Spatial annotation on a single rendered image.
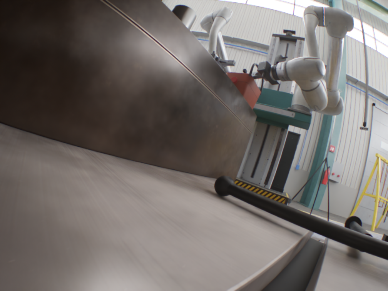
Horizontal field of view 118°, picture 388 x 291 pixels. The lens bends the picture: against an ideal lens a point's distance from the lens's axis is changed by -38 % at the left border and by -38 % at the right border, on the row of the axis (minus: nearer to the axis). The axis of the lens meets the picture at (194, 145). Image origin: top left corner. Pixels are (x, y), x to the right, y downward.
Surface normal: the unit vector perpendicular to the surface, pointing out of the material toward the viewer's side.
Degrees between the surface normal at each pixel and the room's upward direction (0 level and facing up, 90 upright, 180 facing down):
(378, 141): 90
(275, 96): 90
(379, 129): 90
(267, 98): 90
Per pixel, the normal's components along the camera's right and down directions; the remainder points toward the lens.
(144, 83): 0.77, 0.26
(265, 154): -0.46, -0.21
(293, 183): -0.24, -0.13
